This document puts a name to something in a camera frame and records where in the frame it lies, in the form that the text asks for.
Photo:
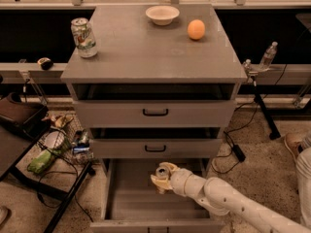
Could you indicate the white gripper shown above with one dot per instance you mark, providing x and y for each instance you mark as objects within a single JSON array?
[{"x": 180, "y": 182}]

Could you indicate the orange soda can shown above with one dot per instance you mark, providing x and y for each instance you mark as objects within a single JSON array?
[{"x": 162, "y": 172}]

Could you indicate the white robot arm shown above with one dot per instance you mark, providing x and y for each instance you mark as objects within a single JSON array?
[{"x": 219, "y": 198}]

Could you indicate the bottom grey drawer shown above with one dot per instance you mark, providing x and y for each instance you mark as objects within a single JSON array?
[{"x": 131, "y": 204}]

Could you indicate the grey drawer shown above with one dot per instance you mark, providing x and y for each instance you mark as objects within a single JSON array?
[
  {"x": 155, "y": 142},
  {"x": 154, "y": 105},
  {"x": 131, "y": 204}
]

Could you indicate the middle grey drawer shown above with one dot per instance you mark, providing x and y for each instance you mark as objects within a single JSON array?
[{"x": 155, "y": 142}]

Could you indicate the grey three-drawer cabinet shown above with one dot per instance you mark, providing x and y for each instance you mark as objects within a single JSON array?
[{"x": 132, "y": 49}]

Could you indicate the top grey drawer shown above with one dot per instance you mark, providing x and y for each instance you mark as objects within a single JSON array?
[{"x": 154, "y": 105}]

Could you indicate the green white soda can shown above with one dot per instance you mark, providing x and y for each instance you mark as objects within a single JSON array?
[{"x": 83, "y": 37}]

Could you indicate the black tripod stand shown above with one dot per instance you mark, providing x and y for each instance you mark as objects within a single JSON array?
[{"x": 252, "y": 74}]

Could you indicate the black side table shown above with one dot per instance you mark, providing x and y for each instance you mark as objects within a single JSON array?
[{"x": 13, "y": 148}]

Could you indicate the green snack bag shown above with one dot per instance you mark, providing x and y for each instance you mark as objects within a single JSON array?
[{"x": 41, "y": 162}]

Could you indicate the dark brown bag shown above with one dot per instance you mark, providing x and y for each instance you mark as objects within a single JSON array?
[{"x": 25, "y": 119}]

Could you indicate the orange fruit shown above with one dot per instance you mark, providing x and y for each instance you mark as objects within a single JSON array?
[{"x": 196, "y": 29}]

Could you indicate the clear plastic water bottle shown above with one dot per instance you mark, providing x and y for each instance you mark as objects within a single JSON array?
[{"x": 268, "y": 57}]

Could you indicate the white bowl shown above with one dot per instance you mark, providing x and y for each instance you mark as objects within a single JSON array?
[{"x": 162, "y": 15}]

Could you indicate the small black round device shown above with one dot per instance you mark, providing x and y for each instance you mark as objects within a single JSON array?
[{"x": 45, "y": 63}]

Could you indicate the black power adapter with cable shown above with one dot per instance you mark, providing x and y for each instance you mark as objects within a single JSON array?
[{"x": 234, "y": 148}]

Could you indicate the wire basket of items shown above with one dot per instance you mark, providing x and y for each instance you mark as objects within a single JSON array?
[{"x": 68, "y": 139}]

